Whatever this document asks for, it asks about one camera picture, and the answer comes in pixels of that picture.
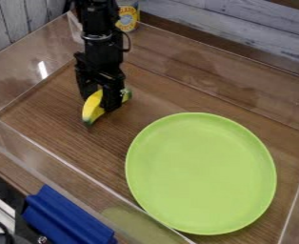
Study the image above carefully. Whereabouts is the clear acrylic enclosure wall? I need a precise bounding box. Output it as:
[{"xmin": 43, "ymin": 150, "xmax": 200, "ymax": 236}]
[{"xmin": 0, "ymin": 17, "xmax": 194, "ymax": 244}]

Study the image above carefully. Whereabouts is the black cable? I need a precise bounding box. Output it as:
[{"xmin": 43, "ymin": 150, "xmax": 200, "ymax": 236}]
[{"xmin": 0, "ymin": 218, "xmax": 16, "ymax": 244}]

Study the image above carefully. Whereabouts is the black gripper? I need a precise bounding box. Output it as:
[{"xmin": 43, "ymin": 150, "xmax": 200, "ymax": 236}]
[{"xmin": 74, "ymin": 32, "xmax": 126, "ymax": 112}]

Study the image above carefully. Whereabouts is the yellow toy banana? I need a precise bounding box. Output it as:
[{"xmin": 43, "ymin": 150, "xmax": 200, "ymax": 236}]
[{"xmin": 82, "ymin": 88, "xmax": 135, "ymax": 129}]

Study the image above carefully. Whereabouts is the yellow labelled tin can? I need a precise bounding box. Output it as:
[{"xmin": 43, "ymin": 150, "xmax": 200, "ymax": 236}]
[{"xmin": 118, "ymin": 0, "xmax": 140, "ymax": 32}]

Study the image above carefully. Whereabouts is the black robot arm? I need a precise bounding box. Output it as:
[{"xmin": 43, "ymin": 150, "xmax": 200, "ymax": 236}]
[{"xmin": 74, "ymin": 0, "xmax": 130, "ymax": 112}]

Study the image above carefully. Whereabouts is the green round plate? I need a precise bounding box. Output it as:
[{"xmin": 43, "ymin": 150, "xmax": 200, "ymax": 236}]
[{"xmin": 124, "ymin": 112, "xmax": 278, "ymax": 235}]

